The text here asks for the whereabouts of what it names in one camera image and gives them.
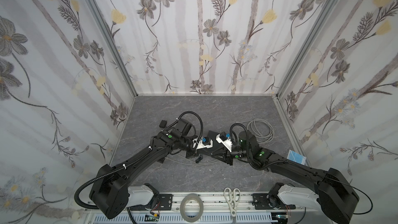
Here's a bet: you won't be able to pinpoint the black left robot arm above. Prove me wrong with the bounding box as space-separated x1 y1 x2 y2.
74 111 204 219

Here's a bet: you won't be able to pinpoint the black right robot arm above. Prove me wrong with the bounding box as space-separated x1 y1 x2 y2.
216 129 360 224

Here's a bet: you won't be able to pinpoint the blue face mask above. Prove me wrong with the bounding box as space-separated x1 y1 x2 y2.
287 150 306 165

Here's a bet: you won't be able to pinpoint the white handled scissors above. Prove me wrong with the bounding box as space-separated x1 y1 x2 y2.
223 187 241 218

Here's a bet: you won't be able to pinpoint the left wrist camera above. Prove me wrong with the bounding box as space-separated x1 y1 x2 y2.
193 137 213 150

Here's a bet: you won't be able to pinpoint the coiled grey ethernet cable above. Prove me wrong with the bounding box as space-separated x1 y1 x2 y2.
245 118 275 145

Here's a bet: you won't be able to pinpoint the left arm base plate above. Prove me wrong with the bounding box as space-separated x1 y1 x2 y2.
131 194 173 211

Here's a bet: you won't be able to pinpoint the black power adapter with cable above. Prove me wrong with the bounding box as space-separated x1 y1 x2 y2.
159 120 169 130

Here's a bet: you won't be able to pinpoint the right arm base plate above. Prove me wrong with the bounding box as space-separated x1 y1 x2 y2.
252 193 296 210

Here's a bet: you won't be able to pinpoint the clear tape roll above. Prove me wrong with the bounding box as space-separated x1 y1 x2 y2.
179 194 204 224

